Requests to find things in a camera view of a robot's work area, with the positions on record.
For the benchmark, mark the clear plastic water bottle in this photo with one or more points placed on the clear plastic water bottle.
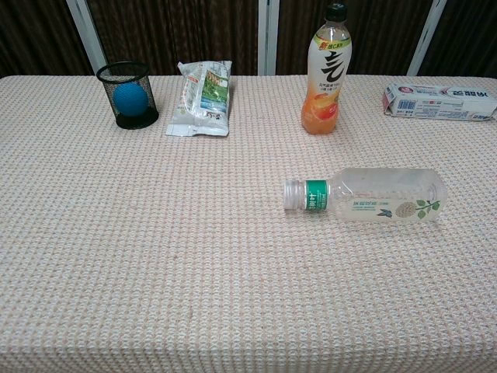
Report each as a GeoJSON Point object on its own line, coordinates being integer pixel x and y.
{"type": "Point", "coordinates": [369, 194]}

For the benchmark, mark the beige woven tablecloth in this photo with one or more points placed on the beige woven tablecloth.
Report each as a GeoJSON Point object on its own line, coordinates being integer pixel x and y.
{"type": "Point", "coordinates": [155, 252]}

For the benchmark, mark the orange juice bottle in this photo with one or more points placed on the orange juice bottle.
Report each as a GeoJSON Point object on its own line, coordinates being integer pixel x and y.
{"type": "Point", "coordinates": [326, 77]}

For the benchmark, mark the blue ball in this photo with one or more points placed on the blue ball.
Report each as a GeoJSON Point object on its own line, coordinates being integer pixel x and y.
{"type": "Point", "coordinates": [130, 99]}

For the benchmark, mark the white partition post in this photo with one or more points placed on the white partition post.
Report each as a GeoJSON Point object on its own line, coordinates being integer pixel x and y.
{"type": "Point", "coordinates": [86, 35]}
{"type": "Point", "coordinates": [427, 35]}
{"type": "Point", "coordinates": [268, 35]}

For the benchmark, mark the white green snack packet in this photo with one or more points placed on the white green snack packet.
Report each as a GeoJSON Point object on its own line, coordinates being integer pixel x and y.
{"type": "Point", "coordinates": [198, 101]}

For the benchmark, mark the black mesh pen cup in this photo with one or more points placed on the black mesh pen cup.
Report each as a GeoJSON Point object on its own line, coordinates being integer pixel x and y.
{"type": "Point", "coordinates": [134, 122]}

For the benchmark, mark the dark brown partition panel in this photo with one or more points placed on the dark brown partition panel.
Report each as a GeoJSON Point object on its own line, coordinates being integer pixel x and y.
{"type": "Point", "coordinates": [31, 35]}
{"type": "Point", "coordinates": [388, 35]}
{"type": "Point", "coordinates": [174, 31]}
{"type": "Point", "coordinates": [473, 35]}

